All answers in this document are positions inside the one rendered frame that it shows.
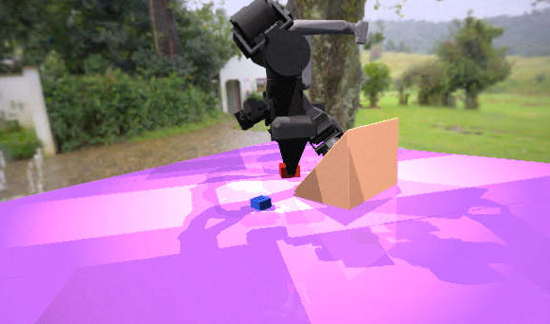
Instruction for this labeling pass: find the blue block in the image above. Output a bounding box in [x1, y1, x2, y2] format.
[250, 195, 272, 210]

